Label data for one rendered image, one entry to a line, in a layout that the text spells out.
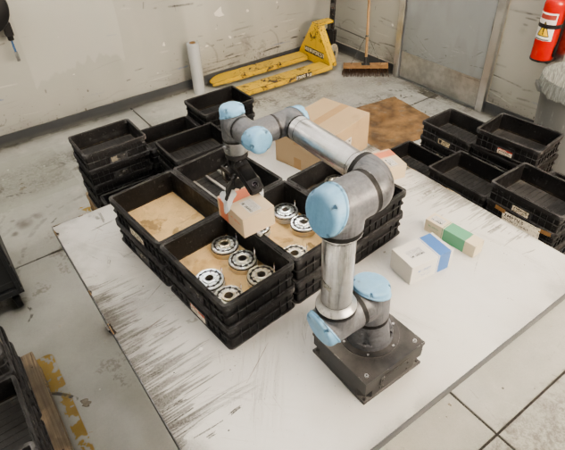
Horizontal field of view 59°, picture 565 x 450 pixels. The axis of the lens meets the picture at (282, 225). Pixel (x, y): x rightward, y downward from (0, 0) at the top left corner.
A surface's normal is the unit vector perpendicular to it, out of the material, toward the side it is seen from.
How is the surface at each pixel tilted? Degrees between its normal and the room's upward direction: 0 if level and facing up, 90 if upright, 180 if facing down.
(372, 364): 2
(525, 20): 90
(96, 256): 0
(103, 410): 0
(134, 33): 90
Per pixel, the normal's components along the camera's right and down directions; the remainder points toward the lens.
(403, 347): -0.07, -0.79
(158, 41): 0.58, 0.50
